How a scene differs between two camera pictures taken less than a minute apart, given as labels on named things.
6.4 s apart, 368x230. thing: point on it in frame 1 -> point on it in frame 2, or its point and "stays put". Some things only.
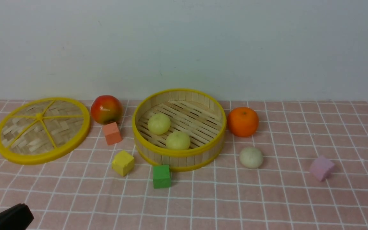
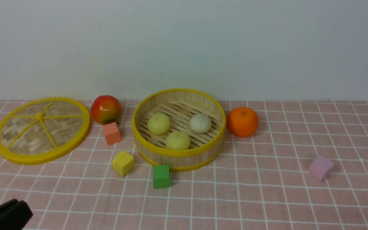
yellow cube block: [123, 163] stays put
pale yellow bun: [178, 140] stays put
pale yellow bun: [158, 123] stays put
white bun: [251, 157] -> [200, 123]
